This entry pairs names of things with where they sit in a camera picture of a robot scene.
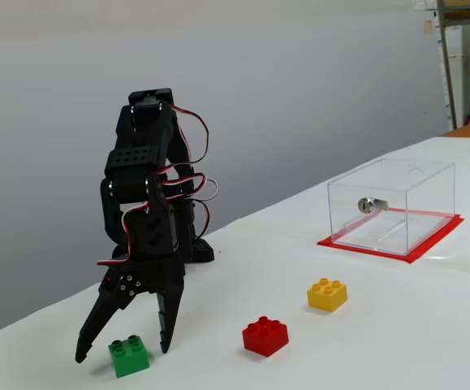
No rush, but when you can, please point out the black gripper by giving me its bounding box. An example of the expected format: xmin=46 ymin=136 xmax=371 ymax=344
xmin=75 ymin=194 xmax=186 ymax=364

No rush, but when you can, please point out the red lego brick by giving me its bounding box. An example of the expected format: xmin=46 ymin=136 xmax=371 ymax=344
xmin=241 ymin=315 xmax=290 ymax=358

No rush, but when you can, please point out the gripper servo cable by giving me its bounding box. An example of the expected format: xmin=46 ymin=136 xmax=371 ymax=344
xmin=96 ymin=201 xmax=151 ymax=267

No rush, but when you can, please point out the green lego brick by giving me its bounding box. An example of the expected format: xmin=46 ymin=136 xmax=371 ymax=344
xmin=108 ymin=335 xmax=151 ymax=379

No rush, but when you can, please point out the arm servo cable bundle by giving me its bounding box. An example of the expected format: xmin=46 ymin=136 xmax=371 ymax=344
xmin=156 ymin=104 xmax=220 ymax=241

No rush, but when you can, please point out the metal storage shelf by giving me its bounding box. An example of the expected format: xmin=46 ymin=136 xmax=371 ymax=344
xmin=436 ymin=0 xmax=470 ymax=131

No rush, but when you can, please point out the red tape square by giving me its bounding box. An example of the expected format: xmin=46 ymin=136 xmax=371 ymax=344
xmin=317 ymin=207 xmax=465 ymax=267

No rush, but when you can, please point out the transparent plastic box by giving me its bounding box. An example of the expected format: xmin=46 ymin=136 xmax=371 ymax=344
xmin=326 ymin=158 xmax=456 ymax=257

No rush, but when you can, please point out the silver cam lock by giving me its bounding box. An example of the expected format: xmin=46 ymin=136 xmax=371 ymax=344
xmin=357 ymin=197 xmax=390 ymax=215

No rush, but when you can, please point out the yellow lego brick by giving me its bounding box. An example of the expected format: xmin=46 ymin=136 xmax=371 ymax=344
xmin=306 ymin=277 xmax=348 ymax=314

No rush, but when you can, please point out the white cabinet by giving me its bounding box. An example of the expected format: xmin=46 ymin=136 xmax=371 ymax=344
xmin=445 ymin=24 xmax=464 ymax=123

